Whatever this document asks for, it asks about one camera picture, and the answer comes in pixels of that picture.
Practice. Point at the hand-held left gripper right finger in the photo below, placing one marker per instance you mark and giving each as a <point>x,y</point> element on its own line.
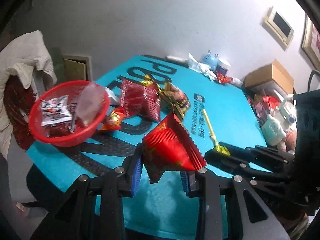
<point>185,182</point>

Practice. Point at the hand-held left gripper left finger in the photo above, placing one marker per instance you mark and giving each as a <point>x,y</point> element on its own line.
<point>137,175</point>

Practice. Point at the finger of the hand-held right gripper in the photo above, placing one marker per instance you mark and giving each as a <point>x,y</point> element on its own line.
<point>262,153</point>
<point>235,165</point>

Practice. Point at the small red triangular snack packet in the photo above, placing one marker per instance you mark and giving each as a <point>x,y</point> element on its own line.
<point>172,150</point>
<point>112,121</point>

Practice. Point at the thin yellow stick packet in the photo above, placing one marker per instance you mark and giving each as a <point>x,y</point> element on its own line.
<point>208,125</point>

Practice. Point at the red plastic basket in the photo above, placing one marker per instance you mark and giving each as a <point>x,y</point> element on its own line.
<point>75,140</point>

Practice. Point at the large dark red snack packet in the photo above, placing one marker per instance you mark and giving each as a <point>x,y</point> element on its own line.
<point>137,97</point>

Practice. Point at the white wrapper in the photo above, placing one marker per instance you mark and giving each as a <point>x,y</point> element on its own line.
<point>112,97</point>

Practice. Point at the brown and gold snack packet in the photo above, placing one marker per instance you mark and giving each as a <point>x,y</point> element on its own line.
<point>175,97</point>

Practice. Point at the clear plastic packet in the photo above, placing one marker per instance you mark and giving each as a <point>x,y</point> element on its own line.
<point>90,102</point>

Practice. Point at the dark brown snack packet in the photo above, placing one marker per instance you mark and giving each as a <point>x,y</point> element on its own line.
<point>58,129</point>

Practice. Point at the yellow snack packet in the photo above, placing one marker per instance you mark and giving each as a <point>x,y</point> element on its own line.
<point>147,82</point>

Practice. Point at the white black-print snack packet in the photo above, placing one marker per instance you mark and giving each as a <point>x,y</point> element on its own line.
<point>55,110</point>

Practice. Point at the pale green ribbed object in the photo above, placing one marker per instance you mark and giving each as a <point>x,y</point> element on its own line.
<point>273,131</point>

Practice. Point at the white plastic bottle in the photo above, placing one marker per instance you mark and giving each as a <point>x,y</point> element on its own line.
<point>287,110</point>

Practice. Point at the pile of red packets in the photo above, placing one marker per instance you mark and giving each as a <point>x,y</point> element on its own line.
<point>265,105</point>

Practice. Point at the teal printed table mat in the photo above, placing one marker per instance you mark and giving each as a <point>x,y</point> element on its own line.
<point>225,100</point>

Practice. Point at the cardboard box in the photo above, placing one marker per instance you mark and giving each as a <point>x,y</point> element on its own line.
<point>265,76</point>

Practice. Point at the red snack packets by jar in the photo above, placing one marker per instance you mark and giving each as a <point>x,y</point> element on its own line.
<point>223,78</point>

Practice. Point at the white jar with blue label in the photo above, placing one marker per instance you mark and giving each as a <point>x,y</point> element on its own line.
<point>222,67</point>

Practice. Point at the framed picture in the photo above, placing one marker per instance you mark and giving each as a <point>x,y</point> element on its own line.
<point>311,42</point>

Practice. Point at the blue humidifier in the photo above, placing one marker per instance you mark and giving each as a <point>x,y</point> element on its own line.
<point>210,61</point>

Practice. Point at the white plastic bag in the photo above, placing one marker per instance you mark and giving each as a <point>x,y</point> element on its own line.
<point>197,65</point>

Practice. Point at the white power strip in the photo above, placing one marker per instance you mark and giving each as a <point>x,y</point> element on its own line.
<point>176,58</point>

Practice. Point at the red plaid scarf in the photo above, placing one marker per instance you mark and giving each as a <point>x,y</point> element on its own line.
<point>15,97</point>

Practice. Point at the white quilted jacket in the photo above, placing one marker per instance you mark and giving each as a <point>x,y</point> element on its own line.
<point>22,52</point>

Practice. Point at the cream wall intercom screen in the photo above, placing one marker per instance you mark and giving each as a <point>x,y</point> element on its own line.
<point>280,26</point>

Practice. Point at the wooden wall hatch door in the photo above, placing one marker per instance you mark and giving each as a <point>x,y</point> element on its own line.
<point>75,70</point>

